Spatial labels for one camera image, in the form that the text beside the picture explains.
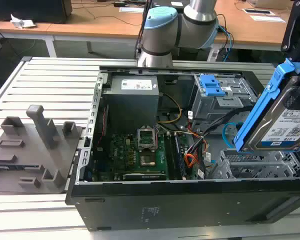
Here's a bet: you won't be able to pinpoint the crumpled white paper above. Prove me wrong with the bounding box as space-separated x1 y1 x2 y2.
10 13 38 29

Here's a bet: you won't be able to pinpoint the black wire bundle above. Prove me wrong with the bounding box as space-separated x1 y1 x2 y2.
187 107 256 156

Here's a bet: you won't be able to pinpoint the black box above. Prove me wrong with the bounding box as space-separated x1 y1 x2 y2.
0 0 73 25

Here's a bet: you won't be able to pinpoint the wooden desk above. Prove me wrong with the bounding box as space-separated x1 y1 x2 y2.
0 0 292 60

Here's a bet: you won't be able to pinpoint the metal optical drive cage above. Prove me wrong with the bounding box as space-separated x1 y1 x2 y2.
191 73 258 129

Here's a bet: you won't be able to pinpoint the CPU socket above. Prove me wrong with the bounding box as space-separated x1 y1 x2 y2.
139 152 158 169

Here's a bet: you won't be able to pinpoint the grey power supply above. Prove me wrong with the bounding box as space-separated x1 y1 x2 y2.
106 75 160 126

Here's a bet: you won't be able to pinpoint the yellow and black power wires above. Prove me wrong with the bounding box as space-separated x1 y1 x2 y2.
156 92 183 125

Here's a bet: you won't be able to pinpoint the blue plastic cage latch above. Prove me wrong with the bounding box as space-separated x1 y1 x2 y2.
199 74 227 97

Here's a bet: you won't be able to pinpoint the black RAM slot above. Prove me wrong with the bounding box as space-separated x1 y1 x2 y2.
167 134 177 180
163 134 173 180
171 134 182 180
174 134 187 180

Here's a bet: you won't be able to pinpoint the metal socket cover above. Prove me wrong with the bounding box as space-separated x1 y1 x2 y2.
137 126 158 151

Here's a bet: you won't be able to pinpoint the black graphics card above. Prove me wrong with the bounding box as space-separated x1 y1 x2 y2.
122 171 166 181

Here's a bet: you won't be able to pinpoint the grey parts rack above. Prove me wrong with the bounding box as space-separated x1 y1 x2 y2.
0 104 87 195

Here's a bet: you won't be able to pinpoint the blue cable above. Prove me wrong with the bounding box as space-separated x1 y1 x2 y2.
218 24 235 63

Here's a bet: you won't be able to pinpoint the blue SATA wire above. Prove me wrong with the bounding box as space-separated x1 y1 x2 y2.
221 121 244 149

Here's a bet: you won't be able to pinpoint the metal disk bay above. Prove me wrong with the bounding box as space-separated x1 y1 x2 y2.
211 149 300 180

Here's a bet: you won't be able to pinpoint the black PC case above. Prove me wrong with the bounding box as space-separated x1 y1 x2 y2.
64 65 300 232

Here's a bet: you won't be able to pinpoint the orange SATA cable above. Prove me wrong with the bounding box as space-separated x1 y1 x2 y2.
184 153 201 171

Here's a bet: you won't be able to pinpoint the green motherboard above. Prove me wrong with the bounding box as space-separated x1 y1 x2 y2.
94 129 206 182

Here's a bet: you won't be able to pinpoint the hard disk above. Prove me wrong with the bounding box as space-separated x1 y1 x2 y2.
233 57 300 153

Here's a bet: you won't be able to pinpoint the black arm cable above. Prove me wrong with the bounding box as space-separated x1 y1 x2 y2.
134 0 155 61

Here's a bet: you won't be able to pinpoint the desk cable grommet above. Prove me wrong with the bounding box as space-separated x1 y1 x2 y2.
242 8 271 15

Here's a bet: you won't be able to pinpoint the white paper sheet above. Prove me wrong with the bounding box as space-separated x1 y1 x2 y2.
119 6 145 14
249 14 287 24

